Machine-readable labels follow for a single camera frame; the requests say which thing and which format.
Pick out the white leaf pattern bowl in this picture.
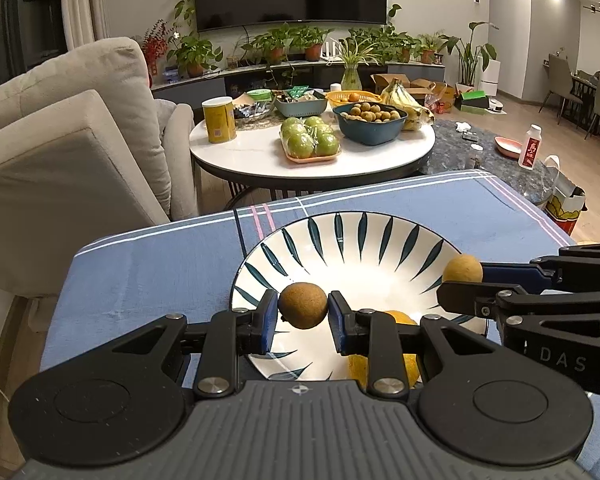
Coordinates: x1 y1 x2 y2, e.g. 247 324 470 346
230 211 491 382

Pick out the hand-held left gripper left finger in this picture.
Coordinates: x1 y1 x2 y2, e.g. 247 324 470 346
97 289 281 399

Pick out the pile of longans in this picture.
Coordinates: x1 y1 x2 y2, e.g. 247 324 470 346
341 101 402 123

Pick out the white bottle red label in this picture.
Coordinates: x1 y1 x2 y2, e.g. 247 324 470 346
519 125 543 170

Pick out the dark blue bowl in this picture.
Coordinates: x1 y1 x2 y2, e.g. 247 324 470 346
332 101 409 146

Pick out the dark marble table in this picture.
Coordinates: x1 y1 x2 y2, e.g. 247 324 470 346
420 120 556 206

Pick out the pink dish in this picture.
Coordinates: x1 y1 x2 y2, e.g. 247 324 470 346
495 136 523 158

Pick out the yellow can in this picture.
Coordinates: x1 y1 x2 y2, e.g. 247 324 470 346
201 96 238 144

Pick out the glass dish of candies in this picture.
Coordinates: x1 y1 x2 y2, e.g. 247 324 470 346
232 100 276 121

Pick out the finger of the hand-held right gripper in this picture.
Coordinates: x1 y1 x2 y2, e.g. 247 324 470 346
480 242 600 292
436 281 600 347

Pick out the round white table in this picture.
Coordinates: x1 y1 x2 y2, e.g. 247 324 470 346
189 91 437 201

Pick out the grey basket of snacks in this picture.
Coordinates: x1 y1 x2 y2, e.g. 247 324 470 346
273 89 328 117

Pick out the white paper bag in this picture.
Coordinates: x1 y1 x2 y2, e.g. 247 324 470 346
544 156 587 236

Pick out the beige curtain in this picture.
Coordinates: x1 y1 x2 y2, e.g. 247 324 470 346
60 0 108 48

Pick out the green potted plant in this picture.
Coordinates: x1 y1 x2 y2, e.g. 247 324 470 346
292 25 333 62
417 34 443 65
380 30 421 63
167 35 223 78
242 25 293 63

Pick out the green box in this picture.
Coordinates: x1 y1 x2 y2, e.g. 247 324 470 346
455 89 487 110

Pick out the banana bunch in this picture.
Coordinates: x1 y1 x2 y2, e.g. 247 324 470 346
380 77 436 132

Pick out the orange plastic basket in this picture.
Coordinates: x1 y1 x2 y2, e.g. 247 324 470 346
326 90 383 108

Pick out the yellow lemon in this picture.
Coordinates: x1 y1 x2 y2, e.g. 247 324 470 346
347 310 423 391

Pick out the wrapped green apples tray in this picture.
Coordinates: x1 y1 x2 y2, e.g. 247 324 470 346
279 116 342 166

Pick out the white air purifier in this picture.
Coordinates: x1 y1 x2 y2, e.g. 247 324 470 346
480 60 501 96

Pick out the blue striped tablecloth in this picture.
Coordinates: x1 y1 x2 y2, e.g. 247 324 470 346
40 170 600 480

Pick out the thin branchy potted plant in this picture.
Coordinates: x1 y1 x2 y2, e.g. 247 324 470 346
141 20 173 73

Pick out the large leafy floor plant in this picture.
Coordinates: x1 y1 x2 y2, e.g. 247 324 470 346
440 21 498 92

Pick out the glass vase with plant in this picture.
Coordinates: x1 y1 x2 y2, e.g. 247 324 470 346
330 37 376 92

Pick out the cardboard box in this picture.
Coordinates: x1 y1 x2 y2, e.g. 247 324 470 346
371 74 456 111

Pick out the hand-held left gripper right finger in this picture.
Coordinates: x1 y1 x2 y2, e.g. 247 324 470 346
327 290 503 397

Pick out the grey television cabinet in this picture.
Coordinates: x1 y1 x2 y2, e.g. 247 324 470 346
150 57 448 106

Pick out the brown kiwi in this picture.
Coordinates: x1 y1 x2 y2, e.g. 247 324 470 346
278 282 329 331
442 254 484 286

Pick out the dining table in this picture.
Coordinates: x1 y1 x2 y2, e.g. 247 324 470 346
570 72 600 126

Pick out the beige sofa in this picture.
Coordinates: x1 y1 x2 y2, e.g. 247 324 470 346
0 36 198 333

